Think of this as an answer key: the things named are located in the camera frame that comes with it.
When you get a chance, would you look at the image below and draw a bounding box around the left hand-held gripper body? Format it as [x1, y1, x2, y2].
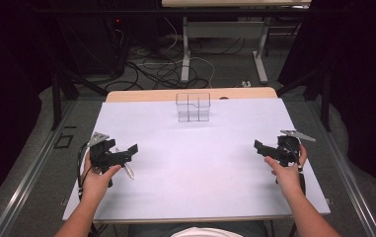
[87, 131, 134, 188]

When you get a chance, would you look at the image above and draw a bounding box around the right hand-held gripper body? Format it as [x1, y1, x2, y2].
[263, 128, 317, 168]

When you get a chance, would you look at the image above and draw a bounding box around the person's right hand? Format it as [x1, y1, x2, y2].
[263, 143, 309, 200]

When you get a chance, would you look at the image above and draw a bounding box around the person's left hand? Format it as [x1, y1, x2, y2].
[80, 153, 123, 207]

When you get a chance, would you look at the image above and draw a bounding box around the light wooden table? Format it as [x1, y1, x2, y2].
[62, 86, 332, 225]

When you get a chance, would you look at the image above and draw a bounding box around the black metal stand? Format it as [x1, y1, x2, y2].
[47, 60, 110, 131]
[275, 60, 334, 133]

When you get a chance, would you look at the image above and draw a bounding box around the white table mat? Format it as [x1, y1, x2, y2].
[62, 97, 332, 221]

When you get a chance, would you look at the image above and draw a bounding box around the clear plastic divided container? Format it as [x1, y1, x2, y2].
[175, 92, 212, 123]

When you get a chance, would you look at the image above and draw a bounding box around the dark curtain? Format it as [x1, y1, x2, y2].
[0, 0, 58, 216]
[277, 0, 376, 196]

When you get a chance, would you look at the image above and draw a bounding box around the person's white shirt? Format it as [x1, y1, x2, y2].
[170, 226, 245, 237]

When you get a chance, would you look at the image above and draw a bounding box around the white-legged desk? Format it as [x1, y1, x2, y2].
[161, 0, 312, 85]

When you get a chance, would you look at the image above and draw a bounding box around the black horizontal bar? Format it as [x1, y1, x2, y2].
[33, 7, 345, 16]

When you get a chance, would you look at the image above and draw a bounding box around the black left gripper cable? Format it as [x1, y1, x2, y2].
[76, 141, 93, 201]

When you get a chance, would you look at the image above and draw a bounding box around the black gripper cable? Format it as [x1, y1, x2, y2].
[76, 141, 93, 201]
[293, 144, 308, 196]

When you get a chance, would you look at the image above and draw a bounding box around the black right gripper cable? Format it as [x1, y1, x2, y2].
[293, 144, 308, 196]

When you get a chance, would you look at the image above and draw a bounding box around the black floor outlet frame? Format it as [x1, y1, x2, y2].
[53, 133, 75, 150]

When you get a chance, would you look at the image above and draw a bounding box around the metal floor rail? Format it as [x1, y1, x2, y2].
[308, 101, 376, 237]
[0, 101, 77, 237]

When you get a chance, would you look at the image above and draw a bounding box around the tangle of black floor cables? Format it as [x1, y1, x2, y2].
[104, 35, 247, 92]

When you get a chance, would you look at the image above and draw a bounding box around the white floor cable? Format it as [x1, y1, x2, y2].
[163, 16, 217, 89]

